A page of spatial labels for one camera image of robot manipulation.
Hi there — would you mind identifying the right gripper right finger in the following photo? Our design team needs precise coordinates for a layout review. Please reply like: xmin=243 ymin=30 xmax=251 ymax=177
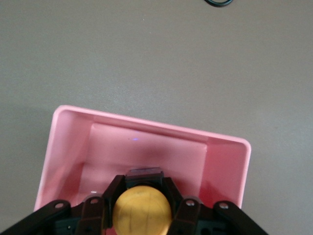
xmin=162 ymin=177 xmax=269 ymax=235

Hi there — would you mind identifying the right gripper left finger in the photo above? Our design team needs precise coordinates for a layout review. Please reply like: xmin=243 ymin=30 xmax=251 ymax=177
xmin=0 ymin=174 xmax=128 ymax=235

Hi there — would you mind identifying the yellow push button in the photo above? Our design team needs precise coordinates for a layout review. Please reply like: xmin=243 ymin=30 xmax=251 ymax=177
xmin=111 ymin=166 xmax=173 ymax=235

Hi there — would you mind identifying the pink plastic bin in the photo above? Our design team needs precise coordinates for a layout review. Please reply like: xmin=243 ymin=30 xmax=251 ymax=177
xmin=33 ymin=104 xmax=252 ymax=222

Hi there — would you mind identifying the black looped table cable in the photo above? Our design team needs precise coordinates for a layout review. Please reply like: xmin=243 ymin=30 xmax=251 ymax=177
xmin=203 ymin=0 xmax=233 ymax=7

